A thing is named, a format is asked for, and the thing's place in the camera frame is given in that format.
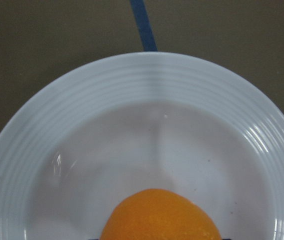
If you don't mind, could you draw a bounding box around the orange fruit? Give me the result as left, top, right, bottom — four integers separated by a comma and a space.
100, 189, 222, 240

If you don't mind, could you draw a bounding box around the white round plate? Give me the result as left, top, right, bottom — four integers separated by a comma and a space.
0, 52, 284, 240

